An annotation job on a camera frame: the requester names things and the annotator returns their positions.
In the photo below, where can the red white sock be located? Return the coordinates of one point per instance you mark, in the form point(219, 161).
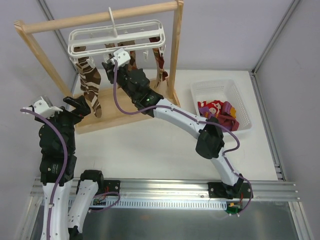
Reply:
point(209, 108)

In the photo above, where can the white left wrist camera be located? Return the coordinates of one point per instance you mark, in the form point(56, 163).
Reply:
point(43, 107)

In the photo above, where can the purple orange striped sock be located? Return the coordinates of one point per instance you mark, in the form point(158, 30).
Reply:
point(227, 112)

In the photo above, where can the argyle sock right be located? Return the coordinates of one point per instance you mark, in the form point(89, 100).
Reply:
point(132, 63)

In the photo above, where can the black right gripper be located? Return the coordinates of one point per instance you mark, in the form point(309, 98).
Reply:
point(111, 69)

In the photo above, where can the beige patterned sock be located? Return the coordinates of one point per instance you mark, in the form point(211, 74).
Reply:
point(161, 75)

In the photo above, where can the white plastic basket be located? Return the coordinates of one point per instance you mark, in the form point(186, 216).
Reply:
point(221, 98)

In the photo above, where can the brown striped sock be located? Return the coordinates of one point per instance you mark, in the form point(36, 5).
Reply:
point(90, 80)

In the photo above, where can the aluminium mounting rail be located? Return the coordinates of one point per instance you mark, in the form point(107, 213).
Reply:
point(189, 194)

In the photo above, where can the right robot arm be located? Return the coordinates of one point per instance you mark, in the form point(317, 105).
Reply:
point(208, 132)

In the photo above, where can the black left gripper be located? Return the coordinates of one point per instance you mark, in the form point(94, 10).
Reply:
point(66, 113)

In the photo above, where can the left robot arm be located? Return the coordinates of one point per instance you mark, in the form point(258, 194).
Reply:
point(58, 146)

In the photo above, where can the white plastic clip hanger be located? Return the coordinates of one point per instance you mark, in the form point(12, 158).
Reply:
point(93, 41)

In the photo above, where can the green circuit board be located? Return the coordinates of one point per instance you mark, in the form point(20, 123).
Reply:
point(233, 209)

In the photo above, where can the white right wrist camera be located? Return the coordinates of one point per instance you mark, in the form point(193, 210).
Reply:
point(120, 56)

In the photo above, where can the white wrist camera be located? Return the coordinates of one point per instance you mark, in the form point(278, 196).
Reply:
point(120, 56)
point(43, 107)

